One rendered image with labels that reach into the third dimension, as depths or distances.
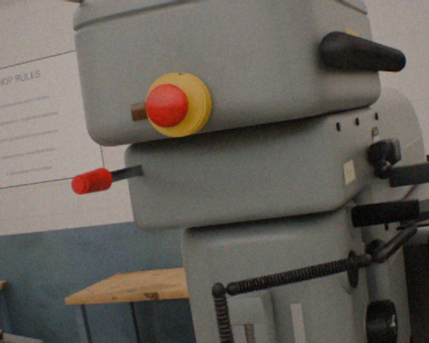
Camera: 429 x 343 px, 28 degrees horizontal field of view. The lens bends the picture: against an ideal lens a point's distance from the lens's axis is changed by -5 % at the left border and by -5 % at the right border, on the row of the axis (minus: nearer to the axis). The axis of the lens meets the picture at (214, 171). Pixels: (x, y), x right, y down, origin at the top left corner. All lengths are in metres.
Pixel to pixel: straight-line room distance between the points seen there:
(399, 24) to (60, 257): 2.75
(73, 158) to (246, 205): 5.02
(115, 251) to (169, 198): 4.91
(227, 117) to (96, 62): 0.15
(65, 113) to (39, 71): 0.36
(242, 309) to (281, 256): 0.07
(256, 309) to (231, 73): 0.26
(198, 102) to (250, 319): 0.26
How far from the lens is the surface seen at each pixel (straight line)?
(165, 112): 0.80
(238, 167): 0.93
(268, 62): 0.82
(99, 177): 0.87
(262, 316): 0.95
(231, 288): 0.84
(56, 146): 5.98
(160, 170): 0.96
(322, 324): 0.99
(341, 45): 0.83
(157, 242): 5.73
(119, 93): 0.87
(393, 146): 1.08
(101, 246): 5.91
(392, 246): 0.93
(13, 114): 6.15
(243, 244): 0.98
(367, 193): 1.14
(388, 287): 1.16
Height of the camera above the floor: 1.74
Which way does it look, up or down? 3 degrees down
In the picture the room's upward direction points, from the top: 9 degrees counter-clockwise
